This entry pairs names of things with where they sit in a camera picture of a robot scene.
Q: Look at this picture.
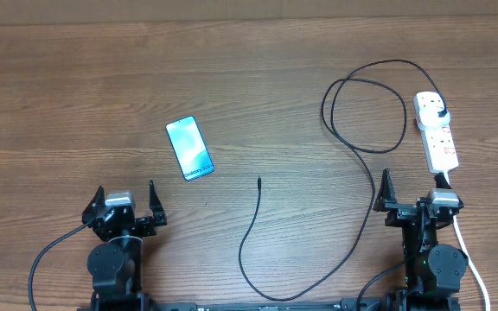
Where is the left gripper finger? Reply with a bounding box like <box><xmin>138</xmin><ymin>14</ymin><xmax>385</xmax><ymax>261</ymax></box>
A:
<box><xmin>149</xmin><ymin>180</ymin><xmax>167</xmax><ymax>226</ymax></box>
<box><xmin>82</xmin><ymin>186</ymin><xmax>105</xmax><ymax>223</ymax></box>

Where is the smartphone with blue screen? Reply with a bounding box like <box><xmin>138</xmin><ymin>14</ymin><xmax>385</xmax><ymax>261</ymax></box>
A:
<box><xmin>165</xmin><ymin>116</ymin><xmax>214</xmax><ymax>181</ymax></box>

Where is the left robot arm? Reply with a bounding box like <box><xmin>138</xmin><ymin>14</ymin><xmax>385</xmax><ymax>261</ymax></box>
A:
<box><xmin>82</xmin><ymin>181</ymin><xmax>167</xmax><ymax>311</ymax></box>

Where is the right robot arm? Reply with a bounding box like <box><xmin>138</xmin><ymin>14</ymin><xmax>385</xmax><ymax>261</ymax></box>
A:
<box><xmin>373</xmin><ymin>168</ymin><xmax>469</xmax><ymax>310</ymax></box>

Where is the white charger plug adapter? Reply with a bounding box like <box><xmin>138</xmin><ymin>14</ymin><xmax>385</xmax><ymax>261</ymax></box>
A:
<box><xmin>416</xmin><ymin>109</ymin><xmax>450</xmax><ymax>130</ymax></box>

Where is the white power strip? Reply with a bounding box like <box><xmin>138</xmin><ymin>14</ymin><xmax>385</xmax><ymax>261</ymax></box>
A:
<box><xmin>413</xmin><ymin>92</ymin><xmax>459</xmax><ymax>174</ymax></box>

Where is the white power strip cord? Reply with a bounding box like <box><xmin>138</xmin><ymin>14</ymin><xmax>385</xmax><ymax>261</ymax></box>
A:
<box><xmin>442</xmin><ymin>170</ymin><xmax>492</xmax><ymax>311</ymax></box>

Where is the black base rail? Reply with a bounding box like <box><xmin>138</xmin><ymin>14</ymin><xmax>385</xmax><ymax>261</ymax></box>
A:
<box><xmin>78</xmin><ymin>296</ymin><xmax>462</xmax><ymax>311</ymax></box>

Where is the black charging cable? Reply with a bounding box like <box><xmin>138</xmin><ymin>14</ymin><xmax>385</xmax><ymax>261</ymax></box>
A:
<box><xmin>238</xmin><ymin>59</ymin><xmax>449</xmax><ymax>302</ymax></box>

